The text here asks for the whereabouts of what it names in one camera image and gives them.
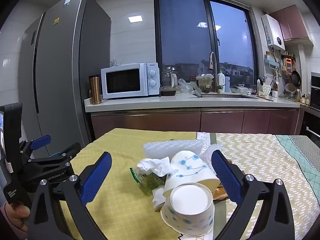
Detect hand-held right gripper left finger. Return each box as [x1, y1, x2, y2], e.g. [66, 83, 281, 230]
[27, 151, 112, 240]

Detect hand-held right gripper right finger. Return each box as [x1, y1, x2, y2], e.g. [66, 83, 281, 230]
[211, 149, 295, 240]

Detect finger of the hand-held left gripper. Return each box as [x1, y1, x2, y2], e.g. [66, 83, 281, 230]
[28, 142, 82, 167]
[19, 135, 52, 159]

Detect golden snack wrapper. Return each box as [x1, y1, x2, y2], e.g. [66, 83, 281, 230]
[211, 181, 230, 202]

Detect large blue dotted paper cup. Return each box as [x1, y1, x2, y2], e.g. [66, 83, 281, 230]
[163, 151, 220, 198]

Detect small blue dotted paper cup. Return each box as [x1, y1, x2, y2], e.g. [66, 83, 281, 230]
[160, 183, 215, 237]

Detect white bubble wrap sheet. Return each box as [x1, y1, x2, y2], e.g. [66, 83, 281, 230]
[143, 140, 202, 160]

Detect person's left hand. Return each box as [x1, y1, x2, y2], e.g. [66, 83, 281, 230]
[4, 201, 32, 234]

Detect white foam fruit net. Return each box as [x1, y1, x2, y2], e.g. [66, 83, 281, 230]
[201, 142, 223, 168]

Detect green twisted tie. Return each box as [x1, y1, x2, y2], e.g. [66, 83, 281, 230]
[129, 167, 140, 184]

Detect yellow checked tablecloth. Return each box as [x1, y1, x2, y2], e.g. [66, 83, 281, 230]
[60, 128, 225, 240]

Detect zigzag patterned tablecloth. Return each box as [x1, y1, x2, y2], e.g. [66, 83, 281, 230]
[195, 132, 320, 240]

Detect clear plastic wrapper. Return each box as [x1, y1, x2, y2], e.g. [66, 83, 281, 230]
[136, 172, 165, 195]

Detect maroon base cabinet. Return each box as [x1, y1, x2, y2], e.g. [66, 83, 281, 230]
[90, 107, 300, 140]

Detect small white tissue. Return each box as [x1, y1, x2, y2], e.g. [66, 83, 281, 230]
[152, 186, 167, 212]

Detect copper thermos tumbler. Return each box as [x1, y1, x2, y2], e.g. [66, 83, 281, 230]
[89, 74, 102, 105]

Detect grey refrigerator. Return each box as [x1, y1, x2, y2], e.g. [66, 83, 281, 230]
[17, 0, 112, 155]

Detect teal diamond patterned cloth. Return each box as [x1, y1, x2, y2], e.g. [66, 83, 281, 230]
[275, 135, 320, 180]

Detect steel kitchen sink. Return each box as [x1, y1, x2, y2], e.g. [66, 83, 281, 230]
[200, 92, 253, 98]

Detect white microwave oven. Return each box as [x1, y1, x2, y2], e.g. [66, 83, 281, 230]
[101, 62, 160, 99]

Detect white kitchen countertop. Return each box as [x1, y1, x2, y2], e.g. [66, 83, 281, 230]
[84, 92, 300, 113]

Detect white pump bottle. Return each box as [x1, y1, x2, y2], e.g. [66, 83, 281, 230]
[217, 70, 225, 92]

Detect bagged vegetables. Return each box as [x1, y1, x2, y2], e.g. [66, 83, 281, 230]
[196, 74, 215, 93]

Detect steel kitchen faucet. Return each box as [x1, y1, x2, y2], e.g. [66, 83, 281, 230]
[209, 52, 225, 93]

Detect clear plastic bag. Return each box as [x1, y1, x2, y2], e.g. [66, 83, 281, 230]
[177, 78, 198, 94]

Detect stacked steel pots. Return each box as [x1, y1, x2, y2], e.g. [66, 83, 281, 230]
[284, 82, 302, 102]

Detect glass jar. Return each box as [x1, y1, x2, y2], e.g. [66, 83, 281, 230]
[162, 67, 178, 88]

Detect black frying pan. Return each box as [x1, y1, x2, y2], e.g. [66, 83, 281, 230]
[290, 64, 302, 85]

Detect black built-in oven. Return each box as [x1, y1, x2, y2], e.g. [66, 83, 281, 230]
[299, 72, 320, 140]

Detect dark framed window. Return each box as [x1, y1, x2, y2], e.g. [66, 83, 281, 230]
[154, 0, 259, 94]

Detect white water heater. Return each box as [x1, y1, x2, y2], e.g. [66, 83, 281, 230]
[261, 14, 286, 50]

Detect light blue wall shelf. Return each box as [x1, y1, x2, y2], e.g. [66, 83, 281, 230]
[264, 54, 280, 70]

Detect pink wall cabinet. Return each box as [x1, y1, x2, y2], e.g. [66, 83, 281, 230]
[270, 5, 314, 46]

